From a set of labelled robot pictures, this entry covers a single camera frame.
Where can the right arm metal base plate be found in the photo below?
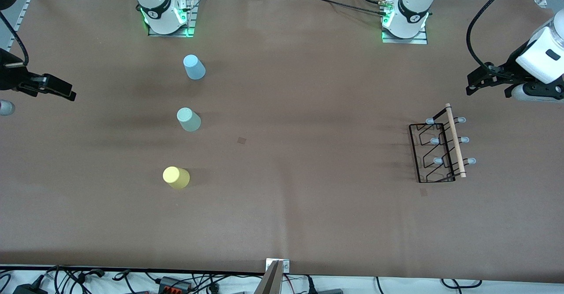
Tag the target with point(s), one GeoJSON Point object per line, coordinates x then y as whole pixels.
{"type": "Point", "coordinates": [191, 18]}

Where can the perforated metal edge rail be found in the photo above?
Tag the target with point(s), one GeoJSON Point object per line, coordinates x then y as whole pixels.
{"type": "Point", "coordinates": [20, 20]}

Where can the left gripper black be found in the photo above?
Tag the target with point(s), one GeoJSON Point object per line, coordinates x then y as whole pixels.
{"type": "Point", "coordinates": [511, 70]}

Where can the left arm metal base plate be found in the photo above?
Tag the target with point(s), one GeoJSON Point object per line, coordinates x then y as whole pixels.
{"type": "Point", "coordinates": [418, 40]}

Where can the silver post mounting bracket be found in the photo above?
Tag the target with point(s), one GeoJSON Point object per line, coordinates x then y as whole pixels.
{"type": "Point", "coordinates": [286, 266]}

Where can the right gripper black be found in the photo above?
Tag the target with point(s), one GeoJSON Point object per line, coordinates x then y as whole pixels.
{"type": "Point", "coordinates": [9, 77]}

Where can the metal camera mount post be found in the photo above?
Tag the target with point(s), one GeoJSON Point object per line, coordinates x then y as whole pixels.
{"type": "Point", "coordinates": [271, 281]}

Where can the black box orange connectors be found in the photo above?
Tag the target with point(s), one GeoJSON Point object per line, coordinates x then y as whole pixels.
{"type": "Point", "coordinates": [169, 282]}

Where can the mint green plastic cup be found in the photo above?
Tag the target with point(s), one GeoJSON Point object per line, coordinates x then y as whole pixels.
{"type": "Point", "coordinates": [188, 120]}

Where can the light blue plastic cup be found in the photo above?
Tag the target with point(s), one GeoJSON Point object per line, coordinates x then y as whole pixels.
{"type": "Point", "coordinates": [194, 67]}

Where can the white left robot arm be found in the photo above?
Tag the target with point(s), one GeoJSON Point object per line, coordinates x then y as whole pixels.
{"type": "Point", "coordinates": [414, 3]}

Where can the grey flat block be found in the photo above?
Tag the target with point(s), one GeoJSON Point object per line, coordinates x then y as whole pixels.
{"type": "Point", "coordinates": [330, 291]}

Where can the yellow plastic cup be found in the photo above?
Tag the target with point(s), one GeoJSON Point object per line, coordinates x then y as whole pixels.
{"type": "Point", "coordinates": [176, 177]}

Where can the black power adapter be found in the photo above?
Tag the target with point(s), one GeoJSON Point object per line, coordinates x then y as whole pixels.
{"type": "Point", "coordinates": [28, 290]}

